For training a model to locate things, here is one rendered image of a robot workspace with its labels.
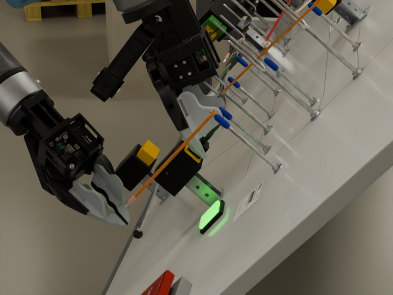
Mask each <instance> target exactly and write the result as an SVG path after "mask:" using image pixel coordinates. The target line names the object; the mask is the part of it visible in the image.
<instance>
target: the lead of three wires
mask: <svg viewBox="0 0 393 295"><path fill-rule="evenodd" d="M223 90H224V87H223V85H222V84H221V86H220V92H221V91H223ZM221 97H222V98H223V100H224V102H225V108H224V109H226V97H225V94H223V95H221ZM220 126H221V124H219V125H217V126H216V127H214V128H213V129H212V130H211V131H209V133H208V134H207V135H206V136H205V137H204V138H203V139H202V140H201V141H203V140H204V142H205V143H206V142H207V141H208V140H209V139H210V138H211V136H212V135H213V134H214V133H215V131H216V130H217V129H218V128H219V127H220Z"/></svg>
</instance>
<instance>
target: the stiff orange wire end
mask: <svg viewBox="0 0 393 295"><path fill-rule="evenodd" d="M215 113H216V110H213V113H212V114H209V116H208V117H207V118H206V120H204V121H203V123H201V124H200V126H199V127H198V128H197V129H196V130H195V131H194V132H193V133H192V134H191V135H190V136H189V138H188V139H187V140H186V141H185V142H184V143H183V144H182V145H181V146H180V147H179V148H178V149H177V150H176V151H175V152H174V153H173V155H172V156H171V157H170V158H169V159H168V160H167V161H166V162H165V163H164V164H163V165H162V166H161V167H160V168H159V169H158V170H157V171H156V173H155V174H154V175H153V176H152V177H151V178H150V179H149V180H148V181H147V183H146V184H145V185H144V186H143V187H142V188H141V189H140V190H139V191H138V192H137V193H136V194H135V195H134V196H133V197H132V198H131V199H130V200H129V201H128V204H127V205H126V206H125V207H124V208H126V207H127V206H128V205H129V204H132V203H133V202H134V201H135V200H136V198H137V197H138V196H139V194H140V193H141V192H142V191H143V190H144V189H145V188H146V187H147V186H148V185H149V184H150V183H151V182H152V181H153V180H154V179H155V178H156V177H157V175H158V174H159V173H160V172H161V171H162V170H163V169H164V168H165V167H166V165H168V164H169V162H171V161H172V160H173V158H175V156H176V155H177V154H178V153H179V152H180V151H181V150H182V149H183V148H184V146H185V145H186V144H187V143H188V142H189V141H190V140H191V139H192V138H193V137H194V136H195V135H196V134H197V133H198V132H199V131H200V130H201V128H202V127H203V126H204V125H205V124H206V123H207V122H208V121H209V120H210V119H211V118H212V117H213V116H214V115H215Z"/></svg>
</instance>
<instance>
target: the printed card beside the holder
mask: <svg viewBox="0 0 393 295"><path fill-rule="evenodd" d="M264 182H265V179H264V180H263V181H262V182H261V183H260V184H259V185H258V186H256V187H255V188H254V189H253V190H252V191H251V192H250V193H248V195H246V196H245V198H244V199H242V200H241V201H240V202H239V204H238V206H237V210H236V212H235V216H234V218H233V221H232V223H233V222H235V221H236V220H237V219H238V218H239V217H240V216H241V215H242V214H243V213H244V212H245V211H247V210H248V209H249V208H250V207H251V206H252V205H253V204H254V203H255V202H256V201H258V200H259V198H260V194H261V191H262V189H263V185H264Z"/></svg>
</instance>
